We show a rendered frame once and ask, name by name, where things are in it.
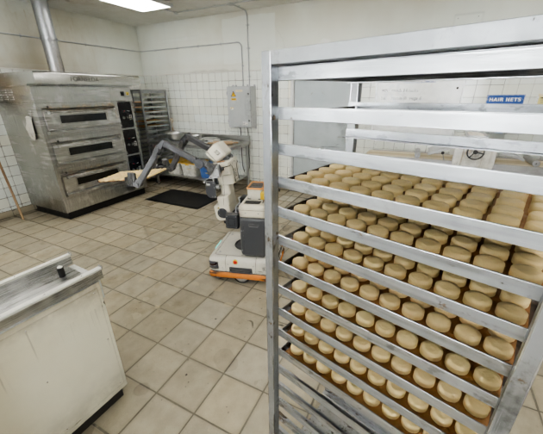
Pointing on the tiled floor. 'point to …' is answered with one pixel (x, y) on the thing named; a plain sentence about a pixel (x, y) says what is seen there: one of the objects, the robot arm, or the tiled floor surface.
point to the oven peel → (2, 170)
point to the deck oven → (71, 137)
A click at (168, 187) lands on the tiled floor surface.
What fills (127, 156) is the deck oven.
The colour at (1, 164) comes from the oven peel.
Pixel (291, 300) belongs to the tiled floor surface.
